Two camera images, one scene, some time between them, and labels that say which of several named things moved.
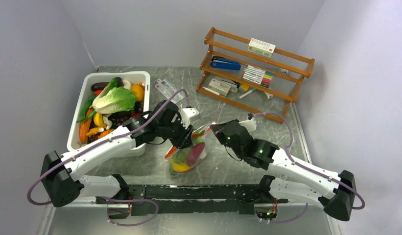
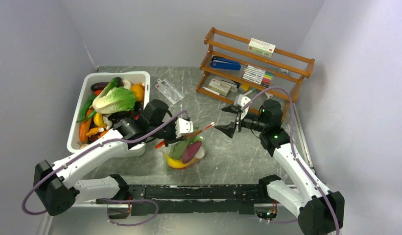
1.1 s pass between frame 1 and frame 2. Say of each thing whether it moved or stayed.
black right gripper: moved
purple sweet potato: moved
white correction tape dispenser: stayed
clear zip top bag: moved
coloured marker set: stayed
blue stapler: stayed
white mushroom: moved
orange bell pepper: stayed
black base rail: stayed
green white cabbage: stayed
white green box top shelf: stayed
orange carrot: stayed
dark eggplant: stayed
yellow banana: moved
